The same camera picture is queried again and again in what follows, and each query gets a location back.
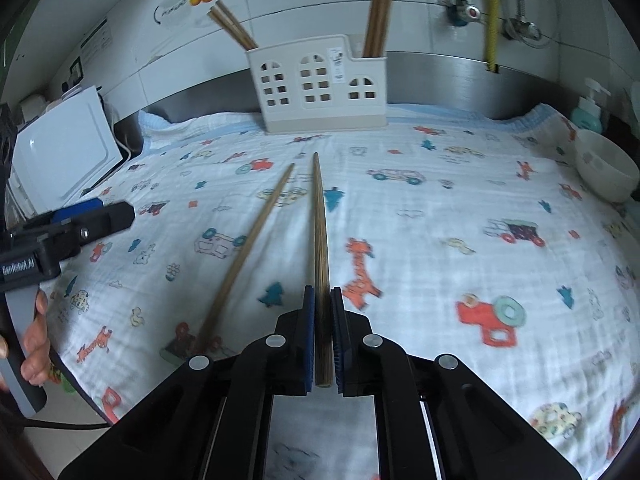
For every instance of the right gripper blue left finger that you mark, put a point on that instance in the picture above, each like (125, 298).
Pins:
(295, 359)

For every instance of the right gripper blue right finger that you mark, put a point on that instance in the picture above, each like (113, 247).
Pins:
(349, 329)

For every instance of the light brown wooden chopstick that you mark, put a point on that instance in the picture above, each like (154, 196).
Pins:
(210, 321)

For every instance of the left human hand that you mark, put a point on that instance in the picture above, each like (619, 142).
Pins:
(35, 368)

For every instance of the printed white cloth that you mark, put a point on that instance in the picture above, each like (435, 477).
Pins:
(453, 233)

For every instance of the white house-shaped utensil holder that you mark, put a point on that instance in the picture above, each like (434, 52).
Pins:
(318, 85)

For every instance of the wooden chopstick in holder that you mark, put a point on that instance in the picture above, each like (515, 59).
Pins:
(219, 19)
(248, 42)
(382, 18)
(368, 50)

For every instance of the white ceramic bowl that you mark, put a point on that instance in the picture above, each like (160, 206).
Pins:
(605, 167)

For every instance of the teal soap dispenser bottle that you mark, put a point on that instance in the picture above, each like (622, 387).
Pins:
(587, 113)

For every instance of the black wall socket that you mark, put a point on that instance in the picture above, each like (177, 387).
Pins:
(76, 73)

